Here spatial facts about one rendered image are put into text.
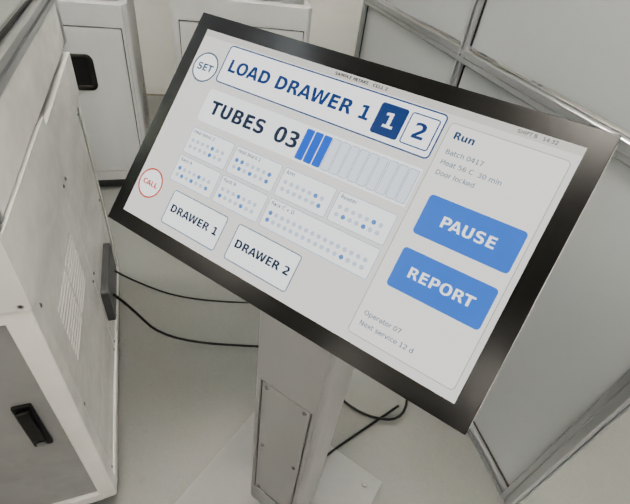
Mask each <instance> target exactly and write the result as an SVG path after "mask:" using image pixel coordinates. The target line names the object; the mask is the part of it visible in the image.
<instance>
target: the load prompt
mask: <svg viewBox="0 0 630 504"><path fill-rule="evenodd" d="M215 82H218V83H221V84H224V85H226V86H229V87H232V88H234V89H237V90H240V91H242V92H245V93H248V94H250V95H253V96H256V97H258V98H261V99H264V100H266V101H269V102H272V103H274V104H277V105H280V106H282V107H285V108H288V109H290V110H293V111H296V112H298V113H301V114H304V115H307V116H309V117H312V118H315V119H317V120H320V121H323V122H325V123H328V124H331V125H333V126H336V127H339V128H341V129H344V130H347V131H349V132H352V133H355V134H357V135H360V136H363V137H365V138H368V139H371V140H373V141H376V142H379V143H381V144H384V145H387V146H389V147H392V148H395V149H398V150H400V151H403V152H406V153H408V154H411V155H414V156H416V157H419V158H422V159H424V160H427V161H428V159H429V157H430V155H431V153H432V151H433V149H434V147H435V145H436V143H437V141H438V139H439V137H440V135H441V133H442V132H443V130H444V128H445V126H446V124H447V122H448V120H449V118H450V116H451V115H448V114H445V113H442V112H439V111H436V110H433V109H430V108H426V107H423V106H420V105H417V104H414V103H411V102H408V101H405V100H402V99H399V98H395V97H392V96H389V95H386V94H383V93H380V92H377V91H374V90H371V89H368V88H365V87H361V86H358V85H355V84H352V83H349V82H346V81H343V80H340V79H337V78H334V77H331V76H327V75H324V74H321V73H318V72H315V71H312V70H309V69H306V68H303V67H300V66H297V65H293V64H290V63H287V62H284V61H281V60H278V59H275V58H272V57H269V56H266V55H262V54H259V53H256V52H253V51H250V50H247V49H244V48H241V47H238V46H235V45H231V47H230V49H229V51H228V53H227V55H226V57H225V60H224V62H223V64H222V66H221V68H220V70H219V72H218V74H217V76H216V79H215Z"/></svg>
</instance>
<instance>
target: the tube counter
mask: <svg viewBox="0 0 630 504"><path fill-rule="evenodd" d="M266 149H269V150H271V151H273V152H276V153H278V154H280V155H283V156H285V157H287V158H290V159H292V160H294V161H297V162H299V163H301V164H304V165H306V166H308V167H311V168H313V169H315V170H318V171H320V172H322V173H325V174H327V175H329V176H332V177H334V178H336V179H339V180H341V181H343V182H346V183H348V184H350V185H353V186H355V187H357V188H360V189H362V190H364V191H367V192H369V193H371V194H374V195H376V196H378V197H381V198H383V199H385V200H388V201H390V202H393V203H395V204H397V205H400V206H402V207H405V205H406V203H407V201H408V199H409V197H410V195H411V193H412V191H413V189H414V187H415V185H416V183H417V181H418V179H419V177H420V175H421V173H422V171H423V169H421V168H418V167H416V166H413V165H410V164H408V163H405V162H403V161H400V160H397V159H395V158H392V157H390V156H387V155H384V154H382V153H379V152H376V151H374V150H371V149H369V148H366V147H363V146H361V145H358V144H356V143H353V142H350V141H348V140H345V139H343V138H340V137H337V136H335V135H332V134H330V133H327V132H324V131H322V130H319V129H316V128H314V127H311V126H309V125H306V124H303V123H301V122H298V121H296V120H293V119H290V118H288V117H285V116H283V115H281V117H280V119H279V121H278V123H277V125H276V127H275V129H274V131H273V133H272V136H271V138H270V140H269V142H268V144H267V146H266Z"/></svg>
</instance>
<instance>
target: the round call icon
mask: <svg viewBox="0 0 630 504"><path fill-rule="evenodd" d="M168 175H169V174H168V173H166V172H164V171H162V170H160V169H158V168H156V167H154V166H152V165H150V164H148V163H146V164H145V166H144V168H143V170H142V173H141V175H140V177H139V179H138V181H137V183H136V185H135V187H134V190H133V192H134V193H136V194H138V195H140V196H141V197H143V198H145V199H147V200H148V201H150V202H152V203H154V204H155V202H156V200H157V198H158V196H159V194H160V192H161V190H162V188H163V185H164V183H165V181H166V179H167V177H168Z"/></svg>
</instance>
